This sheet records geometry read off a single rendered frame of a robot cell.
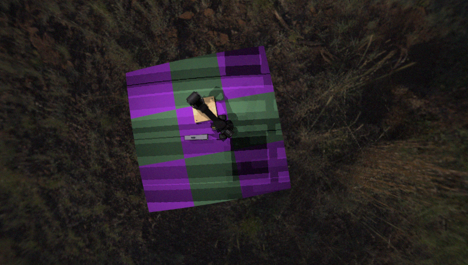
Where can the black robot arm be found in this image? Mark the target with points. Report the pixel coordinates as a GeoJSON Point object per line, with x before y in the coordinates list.
{"type": "Point", "coordinates": [197, 103]}

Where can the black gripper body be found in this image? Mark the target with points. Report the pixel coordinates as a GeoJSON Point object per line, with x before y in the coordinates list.
{"type": "Point", "coordinates": [222, 136]}

